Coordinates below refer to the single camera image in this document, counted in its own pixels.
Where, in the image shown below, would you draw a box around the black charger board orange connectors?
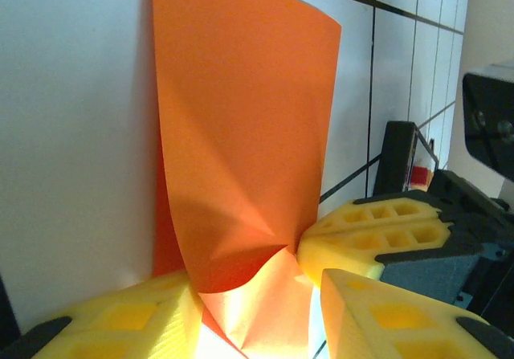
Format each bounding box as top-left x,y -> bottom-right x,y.
373,120 -> 439,196

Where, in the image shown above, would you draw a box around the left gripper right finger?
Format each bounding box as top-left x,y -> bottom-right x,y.
320,269 -> 514,359

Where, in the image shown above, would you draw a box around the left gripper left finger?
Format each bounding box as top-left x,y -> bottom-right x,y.
0,272 -> 202,359

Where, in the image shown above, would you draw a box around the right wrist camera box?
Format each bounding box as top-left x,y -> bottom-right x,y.
461,60 -> 514,183

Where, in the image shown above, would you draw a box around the orange paper sheet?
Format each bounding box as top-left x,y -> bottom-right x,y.
151,0 -> 343,355

